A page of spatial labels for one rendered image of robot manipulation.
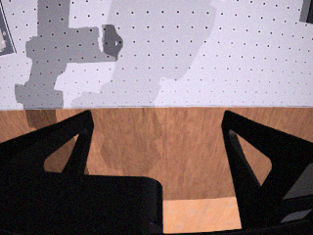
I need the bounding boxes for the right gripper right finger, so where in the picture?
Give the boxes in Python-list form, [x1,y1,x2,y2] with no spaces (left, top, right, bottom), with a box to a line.
[221,111,313,228]

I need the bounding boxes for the white tube carrier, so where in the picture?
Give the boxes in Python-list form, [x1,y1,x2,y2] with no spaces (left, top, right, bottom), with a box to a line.
[0,29,6,50]

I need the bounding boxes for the grey perforated base plate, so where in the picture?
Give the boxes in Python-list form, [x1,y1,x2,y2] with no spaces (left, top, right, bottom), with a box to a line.
[0,0,313,111]

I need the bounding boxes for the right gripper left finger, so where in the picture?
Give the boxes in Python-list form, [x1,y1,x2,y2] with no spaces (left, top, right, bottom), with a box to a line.
[0,110,94,174]

